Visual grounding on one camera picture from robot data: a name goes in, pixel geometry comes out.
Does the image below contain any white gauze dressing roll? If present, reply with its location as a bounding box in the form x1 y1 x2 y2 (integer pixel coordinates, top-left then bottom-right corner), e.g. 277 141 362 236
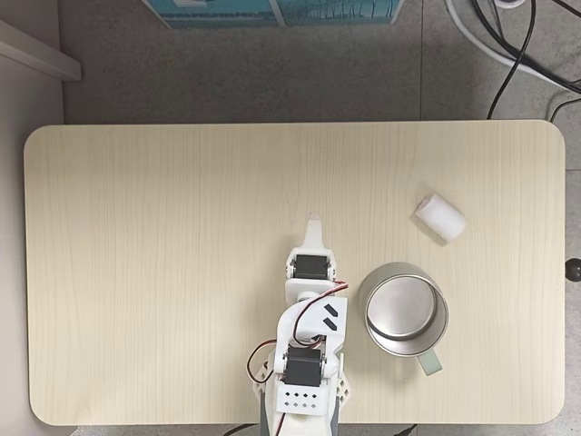
410 193 468 246

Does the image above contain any blue printed box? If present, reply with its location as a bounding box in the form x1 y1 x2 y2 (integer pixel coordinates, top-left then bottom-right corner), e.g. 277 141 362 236
142 0 406 30

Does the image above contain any white shelf board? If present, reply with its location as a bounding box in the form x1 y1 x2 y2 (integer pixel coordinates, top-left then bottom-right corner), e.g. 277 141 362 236
0 19 84 84

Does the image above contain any metal cup with handle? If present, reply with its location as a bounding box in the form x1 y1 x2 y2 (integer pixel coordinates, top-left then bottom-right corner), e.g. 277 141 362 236
359 262 450 377

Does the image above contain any black cable under table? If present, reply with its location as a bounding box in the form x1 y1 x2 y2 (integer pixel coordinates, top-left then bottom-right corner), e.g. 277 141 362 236
222 423 261 436

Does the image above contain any thick white cable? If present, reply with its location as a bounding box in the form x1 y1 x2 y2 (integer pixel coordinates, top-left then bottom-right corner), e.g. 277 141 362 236
443 0 581 94

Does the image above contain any long black cable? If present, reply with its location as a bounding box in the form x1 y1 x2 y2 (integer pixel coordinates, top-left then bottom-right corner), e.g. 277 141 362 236
487 0 533 121

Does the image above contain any thin black cable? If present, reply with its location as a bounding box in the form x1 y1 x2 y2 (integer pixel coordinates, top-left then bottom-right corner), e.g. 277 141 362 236
470 0 581 90

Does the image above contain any short black cable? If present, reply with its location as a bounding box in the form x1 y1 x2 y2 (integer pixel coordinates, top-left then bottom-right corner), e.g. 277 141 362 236
550 96 581 124

